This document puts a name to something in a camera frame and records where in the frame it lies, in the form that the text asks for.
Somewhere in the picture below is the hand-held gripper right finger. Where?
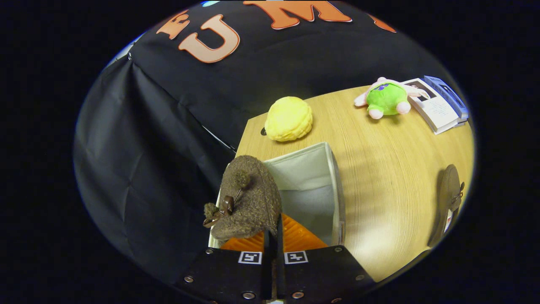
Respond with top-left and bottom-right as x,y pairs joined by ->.
276,213 -> 376,304

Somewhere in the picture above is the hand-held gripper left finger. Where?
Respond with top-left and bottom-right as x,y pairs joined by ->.
175,230 -> 273,304

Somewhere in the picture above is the brown fuzzy shoe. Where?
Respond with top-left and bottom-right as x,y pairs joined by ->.
428,164 -> 466,248
202,155 -> 282,242

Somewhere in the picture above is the cream fabric storage box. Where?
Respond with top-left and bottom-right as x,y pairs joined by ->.
209,141 -> 347,250

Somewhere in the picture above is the yellow round plush toy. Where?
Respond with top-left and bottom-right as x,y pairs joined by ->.
265,96 -> 313,142

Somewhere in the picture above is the black backdrop cloth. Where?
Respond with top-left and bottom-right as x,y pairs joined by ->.
74,0 -> 460,288

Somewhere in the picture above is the green and pink plush toy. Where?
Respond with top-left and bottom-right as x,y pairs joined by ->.
354,77 -> 427,120

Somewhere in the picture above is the white paperback book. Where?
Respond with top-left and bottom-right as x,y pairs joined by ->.
401,78 -> 461,135

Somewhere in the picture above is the blue hardcover book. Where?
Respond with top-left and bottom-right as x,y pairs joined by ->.
423,75 -> 469,124

